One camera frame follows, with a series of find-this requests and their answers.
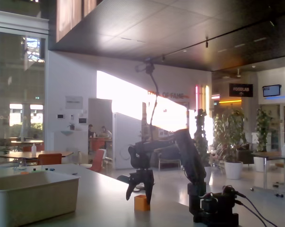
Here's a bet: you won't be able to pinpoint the pale neon tube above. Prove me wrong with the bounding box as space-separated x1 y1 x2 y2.
205 85 210 117

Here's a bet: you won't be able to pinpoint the seated person light top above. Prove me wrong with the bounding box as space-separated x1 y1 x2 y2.
100 125 112 139

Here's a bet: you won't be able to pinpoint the black foodlab sign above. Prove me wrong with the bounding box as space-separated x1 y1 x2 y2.
229 83 254 98

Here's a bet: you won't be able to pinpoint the black gooseneck clamp mount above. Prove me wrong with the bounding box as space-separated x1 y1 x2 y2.
132 62 160 192

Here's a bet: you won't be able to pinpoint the dark table metal legs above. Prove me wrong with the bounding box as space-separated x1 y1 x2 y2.
250 152 285 191

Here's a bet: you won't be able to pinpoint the black cable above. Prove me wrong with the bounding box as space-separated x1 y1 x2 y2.
234 191 279 227
234 200 268 227

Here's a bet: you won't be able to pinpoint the orange cube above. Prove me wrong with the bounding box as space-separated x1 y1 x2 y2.
134 194 151 211

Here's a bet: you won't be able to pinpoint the white plastic bin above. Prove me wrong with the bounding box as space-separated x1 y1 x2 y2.
0 170 81 227

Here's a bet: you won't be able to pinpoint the teal perforated chair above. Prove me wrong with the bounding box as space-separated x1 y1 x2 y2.
116 174 131 186

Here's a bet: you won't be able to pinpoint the wooden cafe table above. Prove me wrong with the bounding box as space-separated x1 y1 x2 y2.
0 150 74 166

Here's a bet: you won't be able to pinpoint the large leafy plant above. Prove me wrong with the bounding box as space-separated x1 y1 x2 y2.
213 109 249 164

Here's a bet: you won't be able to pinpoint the white wall poster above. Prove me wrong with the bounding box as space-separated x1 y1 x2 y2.
65 95 84 110

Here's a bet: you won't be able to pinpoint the white plant pot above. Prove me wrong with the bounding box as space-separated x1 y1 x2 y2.
253 156 266 173
224 161 243 180

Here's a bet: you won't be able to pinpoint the dark climbing plant column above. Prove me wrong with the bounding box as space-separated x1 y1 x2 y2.
193 108 209 167

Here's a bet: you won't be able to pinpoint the tall leafy plant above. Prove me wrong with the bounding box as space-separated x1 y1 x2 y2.
255 106 276 152

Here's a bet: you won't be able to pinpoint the wall monitor screen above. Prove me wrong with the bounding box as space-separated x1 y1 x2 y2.
262 84 282 98

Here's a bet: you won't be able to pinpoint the dark sofa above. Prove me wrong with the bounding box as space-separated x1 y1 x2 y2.
151 141 183 170

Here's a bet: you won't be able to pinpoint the white open door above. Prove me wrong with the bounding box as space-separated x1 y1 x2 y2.
112 112 143 170

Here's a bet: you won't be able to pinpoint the red chair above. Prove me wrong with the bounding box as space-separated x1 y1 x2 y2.
88 148 105 173

